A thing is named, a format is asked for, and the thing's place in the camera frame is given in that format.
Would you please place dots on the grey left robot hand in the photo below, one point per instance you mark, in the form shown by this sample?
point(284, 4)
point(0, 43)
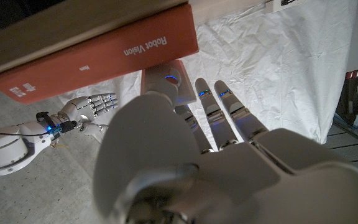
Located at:
point(197, 180)

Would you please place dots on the white backdrop cloth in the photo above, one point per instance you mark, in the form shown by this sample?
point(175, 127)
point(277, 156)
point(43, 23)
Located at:
point(275, 68)

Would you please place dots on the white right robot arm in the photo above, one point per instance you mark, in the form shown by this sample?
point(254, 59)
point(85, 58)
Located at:
point(8, 149)

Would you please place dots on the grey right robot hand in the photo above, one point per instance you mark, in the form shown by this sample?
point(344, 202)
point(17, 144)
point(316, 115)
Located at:
point(85, 107)

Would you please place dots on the black and red bag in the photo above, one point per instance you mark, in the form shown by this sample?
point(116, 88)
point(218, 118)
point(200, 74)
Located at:
point(350, 99)

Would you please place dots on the white calculator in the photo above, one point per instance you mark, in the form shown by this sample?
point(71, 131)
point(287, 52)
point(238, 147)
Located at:
point(187, 90)

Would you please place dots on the white power strip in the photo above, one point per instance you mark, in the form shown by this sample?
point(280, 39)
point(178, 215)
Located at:
point(286, 4)

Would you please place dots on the red book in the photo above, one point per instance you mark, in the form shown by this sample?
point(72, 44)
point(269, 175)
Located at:
point(104, 59)

